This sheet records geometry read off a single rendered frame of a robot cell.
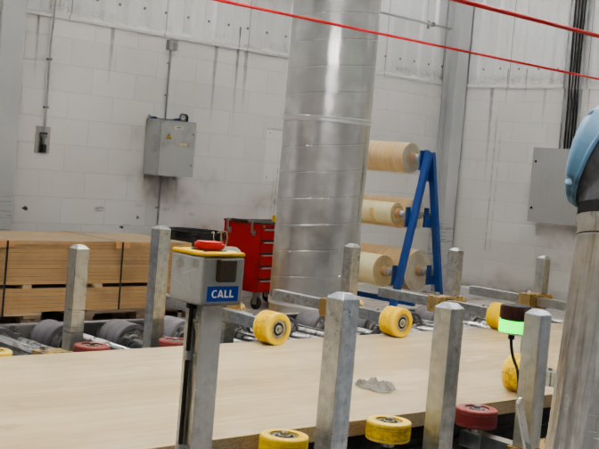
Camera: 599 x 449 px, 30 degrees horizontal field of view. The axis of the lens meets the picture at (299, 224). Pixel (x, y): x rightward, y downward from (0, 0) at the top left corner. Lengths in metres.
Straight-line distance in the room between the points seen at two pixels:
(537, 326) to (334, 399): 0.51
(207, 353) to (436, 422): 0.52
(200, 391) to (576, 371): 0.52
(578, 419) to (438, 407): 0.67
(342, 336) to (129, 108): 8.53
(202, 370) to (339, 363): 0.25
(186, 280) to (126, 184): 8.66
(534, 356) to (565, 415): 0.82
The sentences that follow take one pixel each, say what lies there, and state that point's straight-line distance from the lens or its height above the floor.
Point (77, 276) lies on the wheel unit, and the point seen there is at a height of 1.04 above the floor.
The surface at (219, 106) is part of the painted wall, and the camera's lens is 10.74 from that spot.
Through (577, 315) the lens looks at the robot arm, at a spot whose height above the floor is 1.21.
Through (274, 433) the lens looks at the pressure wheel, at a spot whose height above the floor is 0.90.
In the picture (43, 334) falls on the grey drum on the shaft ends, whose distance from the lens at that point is 3.14.
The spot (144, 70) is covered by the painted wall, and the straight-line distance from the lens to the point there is 10.20.
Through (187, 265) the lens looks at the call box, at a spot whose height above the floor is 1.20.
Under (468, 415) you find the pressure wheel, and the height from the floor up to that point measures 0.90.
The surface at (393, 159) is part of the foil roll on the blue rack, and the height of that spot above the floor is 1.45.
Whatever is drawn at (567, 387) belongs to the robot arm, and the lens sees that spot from 1.23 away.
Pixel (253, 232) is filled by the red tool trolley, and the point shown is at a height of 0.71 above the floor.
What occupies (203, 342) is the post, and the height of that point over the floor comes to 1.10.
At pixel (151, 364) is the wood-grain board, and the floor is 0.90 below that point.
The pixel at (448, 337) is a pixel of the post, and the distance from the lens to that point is 1.83.
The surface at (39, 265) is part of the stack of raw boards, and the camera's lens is 8.19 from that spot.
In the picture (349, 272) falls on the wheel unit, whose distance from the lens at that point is 3.21.
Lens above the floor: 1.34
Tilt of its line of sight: 3 degrees down
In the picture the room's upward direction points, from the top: 5 degrees clockwise
